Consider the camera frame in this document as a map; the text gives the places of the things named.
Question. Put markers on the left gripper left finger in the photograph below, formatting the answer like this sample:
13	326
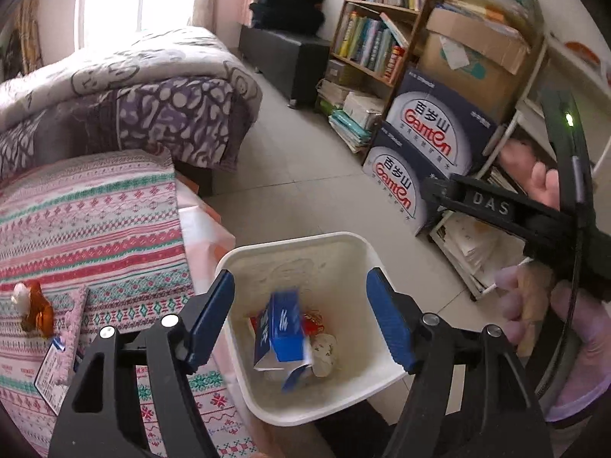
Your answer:
101	412

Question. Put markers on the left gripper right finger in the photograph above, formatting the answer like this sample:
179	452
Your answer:
469	396

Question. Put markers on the pink fuzzy foam puzzle piece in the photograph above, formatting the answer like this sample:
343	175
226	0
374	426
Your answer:
70	335

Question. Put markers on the orange peel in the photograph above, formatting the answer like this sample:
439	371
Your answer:
39	312

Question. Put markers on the white tissue ball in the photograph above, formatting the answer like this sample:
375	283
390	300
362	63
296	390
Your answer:
21	296

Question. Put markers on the white printed paper cup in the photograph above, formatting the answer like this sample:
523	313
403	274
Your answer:
299	357

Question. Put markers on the blue cardboard box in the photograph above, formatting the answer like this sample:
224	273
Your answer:
281	318

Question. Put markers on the red snack wrapper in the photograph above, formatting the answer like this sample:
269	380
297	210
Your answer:
311	320

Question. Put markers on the white plastic trash bin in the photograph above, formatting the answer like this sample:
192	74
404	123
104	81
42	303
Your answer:
329	273

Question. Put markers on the right hand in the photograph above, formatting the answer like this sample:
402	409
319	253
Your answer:
590	376

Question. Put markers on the white paper card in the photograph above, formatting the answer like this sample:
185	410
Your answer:
52	394

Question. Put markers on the upper Ganten water carton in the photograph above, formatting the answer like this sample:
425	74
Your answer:
452	133

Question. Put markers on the ganten water carton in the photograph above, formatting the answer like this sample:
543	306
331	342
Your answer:
399	169
452	133

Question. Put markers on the lower Ganten water carton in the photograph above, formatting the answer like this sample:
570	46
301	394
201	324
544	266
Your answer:
399	169

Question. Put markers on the striped patterned tablecloth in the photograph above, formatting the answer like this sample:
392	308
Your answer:
101	235

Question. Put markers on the stack of books on floor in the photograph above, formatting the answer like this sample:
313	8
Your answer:
353	115

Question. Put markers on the wooden bookshelf with books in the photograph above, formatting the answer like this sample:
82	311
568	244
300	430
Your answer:
378	38

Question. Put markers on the black storage bench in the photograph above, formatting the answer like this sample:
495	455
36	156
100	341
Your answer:
293	63

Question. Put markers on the pile of black clothes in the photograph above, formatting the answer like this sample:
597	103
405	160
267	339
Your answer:
295	16

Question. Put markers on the plaid coat on rack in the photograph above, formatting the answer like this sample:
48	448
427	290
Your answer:
21	49

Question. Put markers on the white wire rack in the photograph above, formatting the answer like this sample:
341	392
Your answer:
575	68

